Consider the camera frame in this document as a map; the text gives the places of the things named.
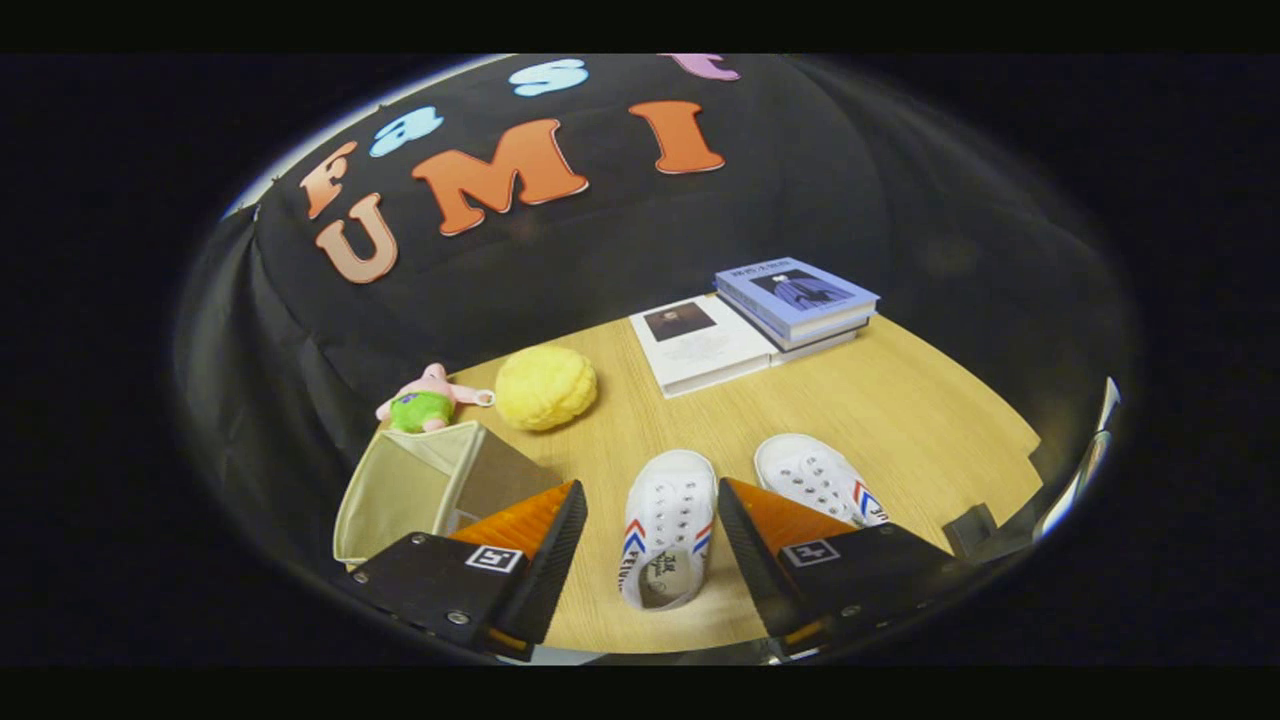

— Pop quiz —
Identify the blue book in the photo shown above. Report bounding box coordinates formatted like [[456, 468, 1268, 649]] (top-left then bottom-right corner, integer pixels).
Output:
[[715, 257, 881, 341]]

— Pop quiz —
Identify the yellow plush ball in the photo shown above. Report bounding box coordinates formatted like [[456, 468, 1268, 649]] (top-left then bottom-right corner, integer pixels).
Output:
[[495, 345, 599, 433]]

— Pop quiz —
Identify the plain white book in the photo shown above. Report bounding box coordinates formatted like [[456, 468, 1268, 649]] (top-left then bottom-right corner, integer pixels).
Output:
[[770, 332, 861, 367]]

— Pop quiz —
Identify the pink plush toy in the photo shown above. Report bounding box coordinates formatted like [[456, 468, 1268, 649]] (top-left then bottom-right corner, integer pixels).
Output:
[[376, 363, 496, 434]]

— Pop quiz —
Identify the white book with dark photo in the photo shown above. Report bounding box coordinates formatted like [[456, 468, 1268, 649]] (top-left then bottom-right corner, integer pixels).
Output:
[[630, 295, 781, 399]]

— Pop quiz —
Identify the white shoe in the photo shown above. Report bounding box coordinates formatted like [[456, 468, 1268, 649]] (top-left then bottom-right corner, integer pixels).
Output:
[[618, 449, 718, 611], [753, 432, 891, 529]]

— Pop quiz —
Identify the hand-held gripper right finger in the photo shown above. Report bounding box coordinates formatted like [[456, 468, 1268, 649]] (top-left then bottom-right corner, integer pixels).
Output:
[[717, 477, 976, 656]]

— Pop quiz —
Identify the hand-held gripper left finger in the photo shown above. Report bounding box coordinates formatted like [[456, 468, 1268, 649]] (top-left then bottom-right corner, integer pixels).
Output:
[[345, 480, 589, 661]]

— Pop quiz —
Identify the brown fabric storage box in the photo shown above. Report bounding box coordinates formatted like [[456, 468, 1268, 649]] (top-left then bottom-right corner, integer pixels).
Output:
[[333, 420, 566, 571]]

